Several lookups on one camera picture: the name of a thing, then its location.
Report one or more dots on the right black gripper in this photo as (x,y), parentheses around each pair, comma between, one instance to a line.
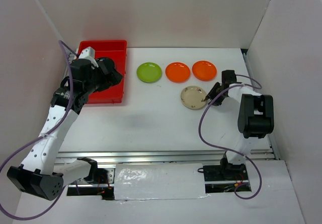
(212,92)

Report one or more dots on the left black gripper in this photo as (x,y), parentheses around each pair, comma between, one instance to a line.
(114,77)

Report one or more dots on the cream floral plate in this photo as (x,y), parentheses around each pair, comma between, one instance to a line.
(193,97)

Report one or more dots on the orange plate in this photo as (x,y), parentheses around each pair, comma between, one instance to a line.
(204,70)
(177,72)

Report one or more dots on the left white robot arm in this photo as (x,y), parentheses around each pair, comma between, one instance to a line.
(37,175)

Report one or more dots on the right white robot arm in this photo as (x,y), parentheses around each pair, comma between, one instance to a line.
(255,119)

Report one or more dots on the red plastic bin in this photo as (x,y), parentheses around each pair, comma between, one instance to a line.
(115,50)

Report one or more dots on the green plate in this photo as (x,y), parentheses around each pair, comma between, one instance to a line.
(149,72)

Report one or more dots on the white foil cover sheet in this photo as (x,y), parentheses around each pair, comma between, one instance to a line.
(158,182)

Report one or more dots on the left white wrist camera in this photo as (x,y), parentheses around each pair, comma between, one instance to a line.
(87,53)

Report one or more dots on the aluminium rail frame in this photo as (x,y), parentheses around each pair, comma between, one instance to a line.
(151,125)

